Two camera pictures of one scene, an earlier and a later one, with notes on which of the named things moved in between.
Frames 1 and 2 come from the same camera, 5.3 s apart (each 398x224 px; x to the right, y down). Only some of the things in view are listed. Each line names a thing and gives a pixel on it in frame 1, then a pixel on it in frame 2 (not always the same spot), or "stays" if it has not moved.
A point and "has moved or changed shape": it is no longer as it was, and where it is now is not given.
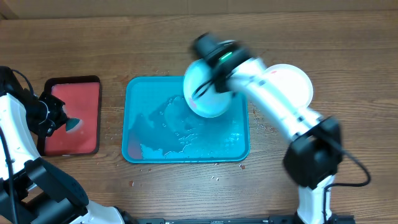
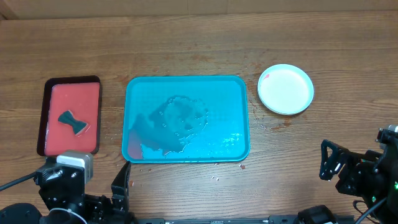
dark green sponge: [71, 122] has moved or changed shape
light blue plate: [201, 92] → [285, 89]
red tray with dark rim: [82, 96] stays
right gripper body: [219, 89] → [351, 180]
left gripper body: [46, 116] → [92, 214]
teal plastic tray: [158, 126] stays
